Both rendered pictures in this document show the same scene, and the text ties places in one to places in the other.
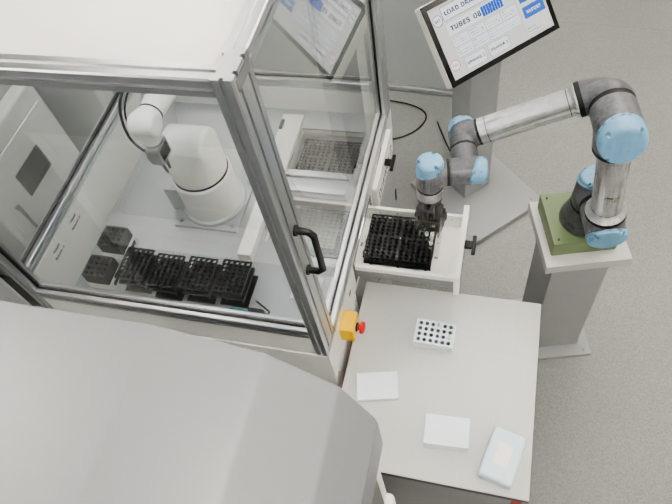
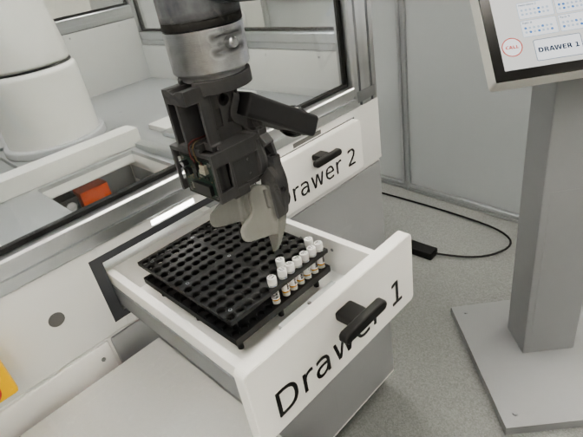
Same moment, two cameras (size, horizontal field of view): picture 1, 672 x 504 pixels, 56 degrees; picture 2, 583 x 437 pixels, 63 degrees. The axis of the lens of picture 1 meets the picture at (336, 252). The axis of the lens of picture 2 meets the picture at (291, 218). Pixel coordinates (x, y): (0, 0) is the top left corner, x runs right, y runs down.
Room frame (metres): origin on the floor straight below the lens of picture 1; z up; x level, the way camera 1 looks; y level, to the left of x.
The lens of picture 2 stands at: (0.69, -0.55, 1.27)
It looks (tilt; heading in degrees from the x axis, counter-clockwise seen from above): 30 degrees down; 25
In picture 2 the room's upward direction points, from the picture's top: 10 degrees counter-clockwise
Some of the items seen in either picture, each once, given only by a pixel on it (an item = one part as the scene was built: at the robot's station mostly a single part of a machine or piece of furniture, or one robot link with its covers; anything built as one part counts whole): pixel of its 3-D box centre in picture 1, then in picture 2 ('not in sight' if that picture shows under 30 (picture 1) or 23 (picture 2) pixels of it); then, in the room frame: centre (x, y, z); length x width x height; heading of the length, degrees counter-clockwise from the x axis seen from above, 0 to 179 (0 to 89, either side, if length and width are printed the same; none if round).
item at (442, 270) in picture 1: (398, 243); (231, 273); (1.17, -0.21, 0.86); 0.40 x 0.26 x 0.06; 66
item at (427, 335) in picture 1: (434, 335); not in sight; (0.85, -0.24, 0.78); 0.12 x 0.08 x 0.04; 64
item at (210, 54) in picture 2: (430, 191); (210, 50); (1.10, -0.30, 1.19); 0.08 x 0.08 x 0.05
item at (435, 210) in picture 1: (429, 209); (221, 133); (1.09, -0.30, 1.11); 0.09 x 0.08 x 0.12; 155
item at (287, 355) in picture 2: (461, 249); (339, 327); (1.08, -0.40, 0.87); 0.29 x 0.02 x 0.11; 156
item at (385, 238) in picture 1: (400, 243); (233, 273); (1.16, -0.22, 0.87); 0.22 x 0.18 x 0.06; 66
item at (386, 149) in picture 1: (382, 167); (315, 168); (1.50, -0.24, 0.87); 0.29 x 0.02 x 0.11; 156
